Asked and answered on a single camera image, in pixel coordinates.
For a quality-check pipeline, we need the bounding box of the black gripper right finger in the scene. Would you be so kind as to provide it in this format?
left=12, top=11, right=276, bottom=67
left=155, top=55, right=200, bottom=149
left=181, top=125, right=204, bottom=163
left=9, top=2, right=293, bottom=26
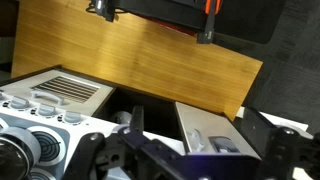
left=239, top=107, right=320, bottom=180

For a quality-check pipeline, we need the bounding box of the grey toy faucet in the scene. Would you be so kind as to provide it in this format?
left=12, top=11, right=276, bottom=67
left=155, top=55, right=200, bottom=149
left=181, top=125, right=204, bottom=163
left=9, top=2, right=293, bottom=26
left=111, top=111, right=133, bottom=126

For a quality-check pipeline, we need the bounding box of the small black clamp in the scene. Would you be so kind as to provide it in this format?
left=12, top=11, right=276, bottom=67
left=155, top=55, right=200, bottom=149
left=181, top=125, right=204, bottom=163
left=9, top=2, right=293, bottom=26
left=86, top=0, right=118, bottom=23

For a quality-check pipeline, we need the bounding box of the grey toy pot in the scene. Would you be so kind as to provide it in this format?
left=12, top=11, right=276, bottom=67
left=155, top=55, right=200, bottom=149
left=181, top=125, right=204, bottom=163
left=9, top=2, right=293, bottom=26
left=0, top=126, right=43, bottom=180

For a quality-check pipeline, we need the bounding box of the white black toy kitchen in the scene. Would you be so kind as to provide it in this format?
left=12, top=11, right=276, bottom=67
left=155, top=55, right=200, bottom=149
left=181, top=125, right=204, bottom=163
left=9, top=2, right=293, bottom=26
left=0, top=64, right=314, bottom=180

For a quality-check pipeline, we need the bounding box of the silver oven door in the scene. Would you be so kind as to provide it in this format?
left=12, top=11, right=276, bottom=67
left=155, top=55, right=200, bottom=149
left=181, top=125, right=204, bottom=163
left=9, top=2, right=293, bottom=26
left=0, top=68, right=117, bottom=117

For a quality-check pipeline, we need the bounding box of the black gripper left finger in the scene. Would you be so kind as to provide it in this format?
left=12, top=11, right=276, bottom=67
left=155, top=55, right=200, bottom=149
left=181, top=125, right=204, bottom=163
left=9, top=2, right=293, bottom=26
left=63, top=105, right=201, bottom=180

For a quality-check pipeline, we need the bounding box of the black orange clamp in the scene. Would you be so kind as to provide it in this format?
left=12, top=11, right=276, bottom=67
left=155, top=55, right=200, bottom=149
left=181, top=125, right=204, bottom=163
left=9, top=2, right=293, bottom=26
left=196, top=0, right=223, bottom=45

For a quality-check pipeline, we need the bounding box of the light wooden table top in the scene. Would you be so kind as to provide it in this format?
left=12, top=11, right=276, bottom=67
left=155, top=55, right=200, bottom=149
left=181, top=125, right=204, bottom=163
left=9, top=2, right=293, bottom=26
left=10, top=0, right=264, bottom=122

